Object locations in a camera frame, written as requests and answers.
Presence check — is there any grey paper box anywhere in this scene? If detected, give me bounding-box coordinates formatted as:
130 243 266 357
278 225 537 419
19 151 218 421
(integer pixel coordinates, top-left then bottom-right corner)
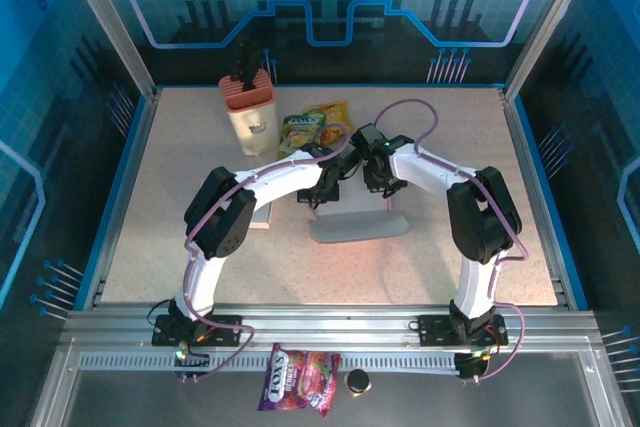
307 210 411 246

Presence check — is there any yellow orange candy bag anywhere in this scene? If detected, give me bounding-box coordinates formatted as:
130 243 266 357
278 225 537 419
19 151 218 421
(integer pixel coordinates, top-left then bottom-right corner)
302 100 357 148

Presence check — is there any cream knife block pink insert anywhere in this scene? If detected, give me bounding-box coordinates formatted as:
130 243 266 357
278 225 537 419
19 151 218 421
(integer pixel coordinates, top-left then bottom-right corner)
218 68 281 157

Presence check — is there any purple berries candy bag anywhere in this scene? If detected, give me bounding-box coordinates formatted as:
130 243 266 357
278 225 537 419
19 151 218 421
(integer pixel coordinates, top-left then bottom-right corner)
257 342 343 418

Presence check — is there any small black round cap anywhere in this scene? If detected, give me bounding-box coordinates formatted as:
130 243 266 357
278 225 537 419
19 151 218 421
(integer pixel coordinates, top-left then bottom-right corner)
345 368 372 398

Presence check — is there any black connector module with led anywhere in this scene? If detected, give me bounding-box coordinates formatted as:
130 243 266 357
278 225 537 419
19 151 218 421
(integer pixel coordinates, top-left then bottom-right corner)
453 349 494 384
172 344 211 384

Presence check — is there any grey metal shelf panel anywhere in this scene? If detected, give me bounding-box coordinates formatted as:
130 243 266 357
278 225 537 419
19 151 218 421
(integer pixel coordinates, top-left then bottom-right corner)
29 339 634 427

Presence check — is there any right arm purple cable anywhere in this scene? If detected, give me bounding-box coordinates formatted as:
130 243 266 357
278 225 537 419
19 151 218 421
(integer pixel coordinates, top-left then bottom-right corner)
373 98 530 384

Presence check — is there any aluminium frame beam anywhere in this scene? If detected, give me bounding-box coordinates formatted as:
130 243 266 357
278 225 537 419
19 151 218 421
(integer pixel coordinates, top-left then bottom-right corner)
59 302 601 349

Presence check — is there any black handled knife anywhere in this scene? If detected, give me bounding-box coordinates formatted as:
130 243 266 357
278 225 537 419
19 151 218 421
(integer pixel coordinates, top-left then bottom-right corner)
230 39 250 84
242 44 264 93

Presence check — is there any aluminium table side rail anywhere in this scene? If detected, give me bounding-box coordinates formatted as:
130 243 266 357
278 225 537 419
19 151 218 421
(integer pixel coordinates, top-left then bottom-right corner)
501 91 571 308
82 91 161 311

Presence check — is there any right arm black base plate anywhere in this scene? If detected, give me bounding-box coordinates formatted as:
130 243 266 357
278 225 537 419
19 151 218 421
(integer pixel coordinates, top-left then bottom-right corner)
417 314 509 348

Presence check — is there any slotted grey cable duct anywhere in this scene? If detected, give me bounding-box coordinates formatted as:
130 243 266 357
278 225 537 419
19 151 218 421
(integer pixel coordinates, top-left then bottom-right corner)
79 352 461 374

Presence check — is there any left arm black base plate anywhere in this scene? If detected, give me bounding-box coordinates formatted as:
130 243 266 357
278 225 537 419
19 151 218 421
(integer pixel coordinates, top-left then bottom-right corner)
151 314 244 348

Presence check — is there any aluminium frame post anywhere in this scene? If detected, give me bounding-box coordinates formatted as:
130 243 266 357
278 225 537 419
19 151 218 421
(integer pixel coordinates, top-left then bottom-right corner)
503 0 601 101
54 0 159 101

